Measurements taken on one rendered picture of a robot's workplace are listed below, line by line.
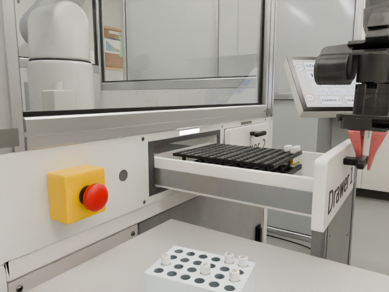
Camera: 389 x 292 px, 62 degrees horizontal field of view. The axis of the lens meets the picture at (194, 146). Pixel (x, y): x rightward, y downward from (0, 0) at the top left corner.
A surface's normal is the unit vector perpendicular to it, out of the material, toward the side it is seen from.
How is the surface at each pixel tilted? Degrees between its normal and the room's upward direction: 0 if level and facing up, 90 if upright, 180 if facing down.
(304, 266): 0
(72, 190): 90
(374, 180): 90
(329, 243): 90
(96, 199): 90
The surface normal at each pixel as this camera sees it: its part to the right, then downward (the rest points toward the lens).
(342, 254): 0.12, 0.14
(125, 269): 0.00, -0.99
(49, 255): 0.83, 0.08
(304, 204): -0.56, 0.12
